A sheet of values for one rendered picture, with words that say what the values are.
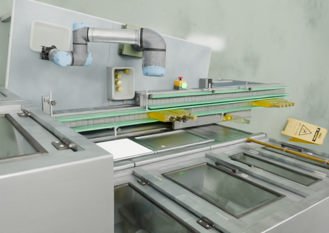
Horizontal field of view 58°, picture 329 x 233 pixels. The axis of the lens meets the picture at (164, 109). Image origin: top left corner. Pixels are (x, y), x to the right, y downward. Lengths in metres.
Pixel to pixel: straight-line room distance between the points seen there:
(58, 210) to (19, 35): 1.45
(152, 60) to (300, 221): 0.96
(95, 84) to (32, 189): 1.56
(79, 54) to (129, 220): 0.87
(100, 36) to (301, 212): 1.20
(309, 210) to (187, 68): 1.56
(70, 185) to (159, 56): 1.04
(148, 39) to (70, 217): 1.08
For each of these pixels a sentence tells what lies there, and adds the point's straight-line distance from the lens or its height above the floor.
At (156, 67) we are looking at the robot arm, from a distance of 1.52.
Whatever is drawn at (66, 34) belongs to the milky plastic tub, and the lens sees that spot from 1.95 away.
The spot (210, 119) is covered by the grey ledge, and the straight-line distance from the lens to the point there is 2.58.
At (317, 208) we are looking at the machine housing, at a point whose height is 2.13.
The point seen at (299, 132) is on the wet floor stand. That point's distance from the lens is 5.17.
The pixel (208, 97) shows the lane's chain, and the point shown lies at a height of 0.88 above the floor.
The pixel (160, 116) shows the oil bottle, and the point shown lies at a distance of 2.04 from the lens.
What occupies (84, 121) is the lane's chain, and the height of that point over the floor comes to 0.88.
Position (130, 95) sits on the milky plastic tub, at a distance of 2.14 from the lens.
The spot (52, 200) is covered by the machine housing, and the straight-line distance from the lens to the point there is 0.60.
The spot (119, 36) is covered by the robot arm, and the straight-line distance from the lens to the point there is 1.56.
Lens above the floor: 2.65
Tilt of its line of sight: 52 degrees down
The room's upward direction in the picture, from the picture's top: 105 degrees clockwise
